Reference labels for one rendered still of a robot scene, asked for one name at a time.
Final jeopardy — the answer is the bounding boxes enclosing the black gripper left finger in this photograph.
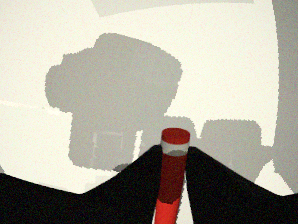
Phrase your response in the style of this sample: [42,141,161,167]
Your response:
[0,144,162,224]

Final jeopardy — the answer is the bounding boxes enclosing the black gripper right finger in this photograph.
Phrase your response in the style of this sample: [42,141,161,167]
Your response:
[185,147,298,224]

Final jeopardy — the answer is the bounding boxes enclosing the dark red peg with grey band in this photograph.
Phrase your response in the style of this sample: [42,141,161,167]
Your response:
[154,127,190,224]

